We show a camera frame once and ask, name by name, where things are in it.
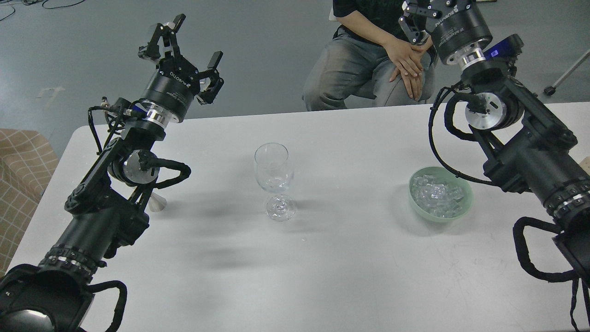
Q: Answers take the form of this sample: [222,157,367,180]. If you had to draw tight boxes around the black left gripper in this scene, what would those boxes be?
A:
[138,13,224,123]

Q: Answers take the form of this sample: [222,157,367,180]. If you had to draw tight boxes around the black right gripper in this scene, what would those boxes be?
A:
[398,0,493,65]

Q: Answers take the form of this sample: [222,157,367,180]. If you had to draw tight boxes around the steel double jigger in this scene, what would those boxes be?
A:
[147,192,168,213]

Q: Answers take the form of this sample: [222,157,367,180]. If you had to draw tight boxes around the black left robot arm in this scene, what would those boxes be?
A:
[0,13,224,332]

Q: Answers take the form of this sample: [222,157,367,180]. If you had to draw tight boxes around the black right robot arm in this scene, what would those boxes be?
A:
[399,0,590,310]

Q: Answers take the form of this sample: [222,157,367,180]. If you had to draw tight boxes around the clear wine glass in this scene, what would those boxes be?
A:
[254,142,297,221]

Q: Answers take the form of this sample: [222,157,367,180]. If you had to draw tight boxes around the clear ice cubes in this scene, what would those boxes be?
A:
[409,173,467,220]

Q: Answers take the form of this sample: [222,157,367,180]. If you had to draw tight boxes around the person's left hand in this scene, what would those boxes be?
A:
[379,36,422,81]

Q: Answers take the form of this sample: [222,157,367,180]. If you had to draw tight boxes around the person's right hand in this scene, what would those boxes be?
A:
[390,36,433,101]

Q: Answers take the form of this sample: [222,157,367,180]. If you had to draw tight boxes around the seated person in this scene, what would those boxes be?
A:
[302,0,437,111]

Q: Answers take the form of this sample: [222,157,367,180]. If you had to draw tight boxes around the grey office chair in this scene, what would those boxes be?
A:
[543,49,590,96]

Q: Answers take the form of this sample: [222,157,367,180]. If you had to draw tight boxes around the checkered beige chair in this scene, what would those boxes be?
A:
[0,129,59,276]

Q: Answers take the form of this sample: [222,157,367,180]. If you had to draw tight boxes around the green bowl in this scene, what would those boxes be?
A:
[407,166,474,223]

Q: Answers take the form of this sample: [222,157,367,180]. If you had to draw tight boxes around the beige perforated block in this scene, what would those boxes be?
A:
[579,156,590,175]

